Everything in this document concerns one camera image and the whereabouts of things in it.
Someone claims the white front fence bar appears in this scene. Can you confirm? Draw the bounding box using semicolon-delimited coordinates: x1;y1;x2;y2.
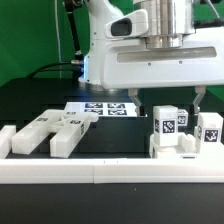
0;159;224;184

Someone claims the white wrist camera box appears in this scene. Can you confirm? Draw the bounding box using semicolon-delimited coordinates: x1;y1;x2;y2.
104;9;149;39

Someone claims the white chair back frame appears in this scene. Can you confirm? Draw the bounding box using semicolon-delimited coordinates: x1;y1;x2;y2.
12;109;99;158

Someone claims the black cable bundle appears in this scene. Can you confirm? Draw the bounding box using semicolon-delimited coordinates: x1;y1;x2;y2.
27;0;85;80

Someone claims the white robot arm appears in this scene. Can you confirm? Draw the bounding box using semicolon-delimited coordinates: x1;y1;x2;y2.
64;0;224;109

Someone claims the thin grey cable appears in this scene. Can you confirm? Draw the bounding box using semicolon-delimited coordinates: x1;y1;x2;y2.
54;0;63;80

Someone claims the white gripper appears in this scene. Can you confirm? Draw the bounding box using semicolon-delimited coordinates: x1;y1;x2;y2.
100;39;224;116

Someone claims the white tag sheet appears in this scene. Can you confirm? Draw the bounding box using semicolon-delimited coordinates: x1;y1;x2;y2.
64;102;137;117

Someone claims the white chair seat part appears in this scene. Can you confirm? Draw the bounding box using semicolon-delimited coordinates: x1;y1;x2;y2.
149;132;224;160

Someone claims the white left fence block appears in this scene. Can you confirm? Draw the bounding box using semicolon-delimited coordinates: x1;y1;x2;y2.
0;125;16;159

